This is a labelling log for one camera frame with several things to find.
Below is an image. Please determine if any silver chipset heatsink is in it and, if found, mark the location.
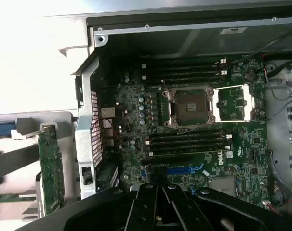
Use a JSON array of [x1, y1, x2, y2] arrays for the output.
[[210, 177, 235, 196]]

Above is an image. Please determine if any black case latch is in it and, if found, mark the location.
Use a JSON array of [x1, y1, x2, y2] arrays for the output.
[[80, 165, 93, 186]]

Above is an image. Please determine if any green motherboard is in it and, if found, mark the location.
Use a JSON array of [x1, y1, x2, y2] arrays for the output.
[[97, 56, 273, 211]]

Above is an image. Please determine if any blue expansion slot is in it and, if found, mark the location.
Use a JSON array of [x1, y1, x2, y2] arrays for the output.
[[155, 163, 205, 176]]

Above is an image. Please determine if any open PC case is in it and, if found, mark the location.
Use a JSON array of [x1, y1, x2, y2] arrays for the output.
[[70, 16, 292, 226]]

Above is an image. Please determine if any silver disk bay cage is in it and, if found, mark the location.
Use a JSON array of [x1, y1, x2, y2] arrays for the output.
[[264, 56, 292, 193]]

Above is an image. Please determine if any green RAM stick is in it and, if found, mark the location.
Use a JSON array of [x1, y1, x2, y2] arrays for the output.
[[0, 194, 38, 203]]

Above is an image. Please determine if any long black expansion slot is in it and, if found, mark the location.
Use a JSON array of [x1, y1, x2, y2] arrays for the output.
[[141, 157, 194, 167]]

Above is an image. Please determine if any grey parts rack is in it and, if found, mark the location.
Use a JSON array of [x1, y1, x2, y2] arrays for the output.
[[0, 110, 78, 218]]

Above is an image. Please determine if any silver socket cover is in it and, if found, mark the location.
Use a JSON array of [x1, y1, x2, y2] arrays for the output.
[[212, 84, 255, 123]]

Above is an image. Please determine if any CPU socket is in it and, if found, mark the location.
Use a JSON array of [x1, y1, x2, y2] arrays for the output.
[[161, 84, 216, 128]]

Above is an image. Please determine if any hard disk with blue carrier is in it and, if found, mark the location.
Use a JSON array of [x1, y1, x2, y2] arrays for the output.
[[0, 120, 16, 140]]

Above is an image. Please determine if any round coin battery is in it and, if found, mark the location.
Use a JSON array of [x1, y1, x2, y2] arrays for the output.
[[242, 68, 257, 82]]

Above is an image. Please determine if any red wire with white plug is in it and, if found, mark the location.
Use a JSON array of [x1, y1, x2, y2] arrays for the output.
[[261, 199, 292, 218]]

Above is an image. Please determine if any red black twisted wire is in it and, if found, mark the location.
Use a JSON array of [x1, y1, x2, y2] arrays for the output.
[[91, 117, 120, 141]]

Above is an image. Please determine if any thin black wire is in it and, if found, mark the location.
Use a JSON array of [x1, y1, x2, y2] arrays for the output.
[[241, 30, 292, 64]]

